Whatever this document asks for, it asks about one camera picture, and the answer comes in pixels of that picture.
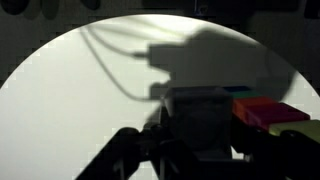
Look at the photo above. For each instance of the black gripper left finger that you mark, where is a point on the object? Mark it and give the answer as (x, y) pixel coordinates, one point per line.
(116, 156)

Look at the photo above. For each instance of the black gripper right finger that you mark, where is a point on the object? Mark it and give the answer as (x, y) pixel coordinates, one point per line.
(283, 160)

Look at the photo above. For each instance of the lime yellow block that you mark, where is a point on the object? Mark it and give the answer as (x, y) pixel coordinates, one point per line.
(300, 128)

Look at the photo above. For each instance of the grey block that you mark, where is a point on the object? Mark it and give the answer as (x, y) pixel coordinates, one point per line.
(200, 120)

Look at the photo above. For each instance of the purple block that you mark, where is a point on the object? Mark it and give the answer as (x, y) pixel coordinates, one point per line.
(276, 115)

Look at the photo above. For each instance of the orange block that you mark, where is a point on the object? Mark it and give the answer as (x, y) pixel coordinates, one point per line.
(250, 105)

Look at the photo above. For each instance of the green block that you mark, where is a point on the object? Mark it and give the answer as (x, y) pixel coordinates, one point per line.
(246, 94)

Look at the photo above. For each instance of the blue block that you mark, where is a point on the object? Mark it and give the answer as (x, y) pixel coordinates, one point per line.
(237, 89)

